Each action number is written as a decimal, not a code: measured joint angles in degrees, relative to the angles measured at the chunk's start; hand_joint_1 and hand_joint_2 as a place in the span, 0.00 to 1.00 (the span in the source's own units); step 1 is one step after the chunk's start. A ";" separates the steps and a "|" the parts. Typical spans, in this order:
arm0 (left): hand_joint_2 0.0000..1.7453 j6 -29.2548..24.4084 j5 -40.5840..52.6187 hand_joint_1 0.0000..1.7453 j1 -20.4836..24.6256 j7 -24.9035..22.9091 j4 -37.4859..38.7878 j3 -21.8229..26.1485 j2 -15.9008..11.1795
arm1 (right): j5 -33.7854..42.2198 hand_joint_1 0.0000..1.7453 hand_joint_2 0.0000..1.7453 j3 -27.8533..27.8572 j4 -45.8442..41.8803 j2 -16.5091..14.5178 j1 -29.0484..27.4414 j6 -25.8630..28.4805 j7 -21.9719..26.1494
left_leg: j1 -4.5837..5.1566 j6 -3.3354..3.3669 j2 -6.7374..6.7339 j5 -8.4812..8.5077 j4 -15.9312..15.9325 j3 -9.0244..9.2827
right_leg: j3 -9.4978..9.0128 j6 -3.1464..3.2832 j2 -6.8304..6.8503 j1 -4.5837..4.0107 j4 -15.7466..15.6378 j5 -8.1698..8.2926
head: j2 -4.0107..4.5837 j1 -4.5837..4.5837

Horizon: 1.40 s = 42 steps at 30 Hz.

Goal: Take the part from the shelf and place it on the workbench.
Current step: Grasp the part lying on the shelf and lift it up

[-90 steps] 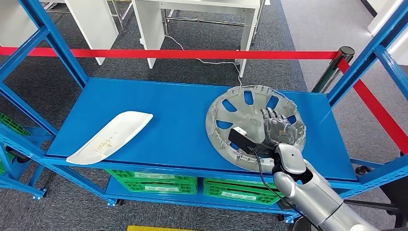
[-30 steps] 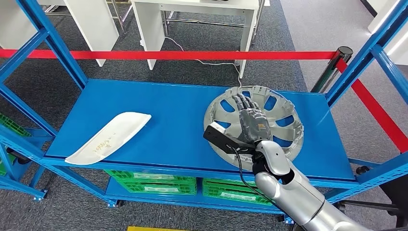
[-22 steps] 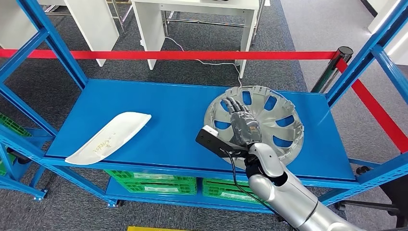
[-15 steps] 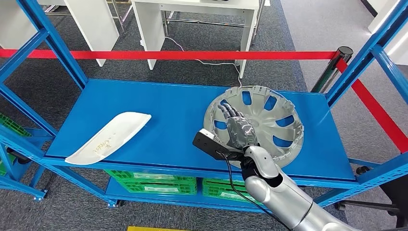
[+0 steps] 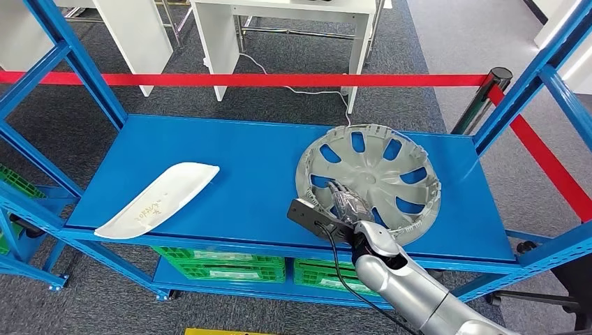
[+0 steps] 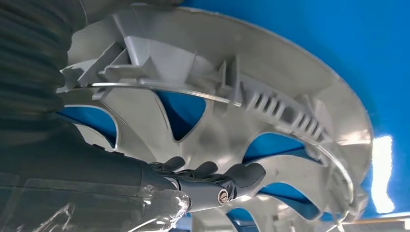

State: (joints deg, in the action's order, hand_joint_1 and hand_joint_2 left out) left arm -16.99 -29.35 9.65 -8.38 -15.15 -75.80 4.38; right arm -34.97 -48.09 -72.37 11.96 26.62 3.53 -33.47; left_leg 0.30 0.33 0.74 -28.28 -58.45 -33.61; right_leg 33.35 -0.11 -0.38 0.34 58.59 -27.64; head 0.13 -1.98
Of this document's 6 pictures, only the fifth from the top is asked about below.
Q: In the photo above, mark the grey plastic wheel hubcap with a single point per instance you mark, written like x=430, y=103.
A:
x=384, y=175

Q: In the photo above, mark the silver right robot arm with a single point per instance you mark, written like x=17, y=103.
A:
x=416, y=291

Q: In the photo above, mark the blue metal shelf rack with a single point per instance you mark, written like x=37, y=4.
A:
x=27, y=273
x=259, y=162

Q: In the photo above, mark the white plastic trim part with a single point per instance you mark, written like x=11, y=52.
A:
x=162, y=199

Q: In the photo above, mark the green plastic crate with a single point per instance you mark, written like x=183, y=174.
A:
x=319, y=268
x=231, y=273
x=319, y=286
x=18, y=182
x=222, y=256
x=3, y=240

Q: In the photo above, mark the black ribbed tube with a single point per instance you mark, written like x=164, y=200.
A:
x=27, y=229

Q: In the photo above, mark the black office chair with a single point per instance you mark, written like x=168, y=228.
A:
x=578, y=296

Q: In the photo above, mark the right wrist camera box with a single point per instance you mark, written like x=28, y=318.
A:
x=305, y=213

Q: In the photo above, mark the chrome metal frame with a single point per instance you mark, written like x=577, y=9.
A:
x=296, y=31

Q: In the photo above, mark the black capped stanchion post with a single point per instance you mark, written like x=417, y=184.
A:
x=481, y=102

